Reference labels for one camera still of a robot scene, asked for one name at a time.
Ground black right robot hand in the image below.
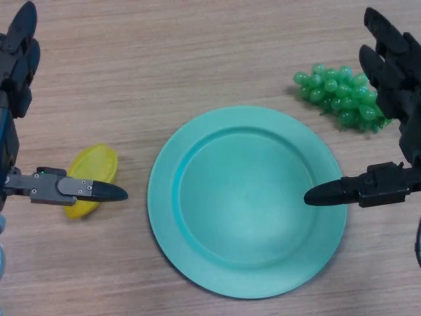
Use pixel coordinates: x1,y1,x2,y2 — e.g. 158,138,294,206
303,7,421,209

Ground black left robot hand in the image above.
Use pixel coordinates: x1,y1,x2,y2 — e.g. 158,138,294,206
0,1,130,211

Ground yellow starfruit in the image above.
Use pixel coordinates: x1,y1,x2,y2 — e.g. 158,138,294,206
62,143,119,220

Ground green round plate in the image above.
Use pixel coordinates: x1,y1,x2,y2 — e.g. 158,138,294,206
147,105,348,300

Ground bunch of green grapes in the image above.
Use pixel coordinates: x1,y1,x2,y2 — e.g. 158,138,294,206
292,63,394,133

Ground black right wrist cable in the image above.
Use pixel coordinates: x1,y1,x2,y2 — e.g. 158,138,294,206
415,216,421,268

